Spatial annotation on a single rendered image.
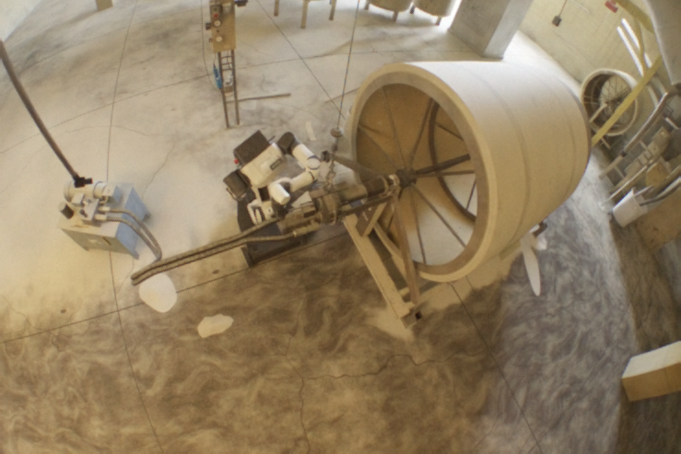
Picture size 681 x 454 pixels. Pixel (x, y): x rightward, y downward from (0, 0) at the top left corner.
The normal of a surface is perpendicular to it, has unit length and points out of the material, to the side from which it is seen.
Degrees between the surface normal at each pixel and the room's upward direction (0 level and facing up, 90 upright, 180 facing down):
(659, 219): 90
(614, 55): 90
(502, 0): 90
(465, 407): 0
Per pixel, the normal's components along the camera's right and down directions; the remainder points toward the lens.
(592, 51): -0.88, 0.29
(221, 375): 0.17, -0.54
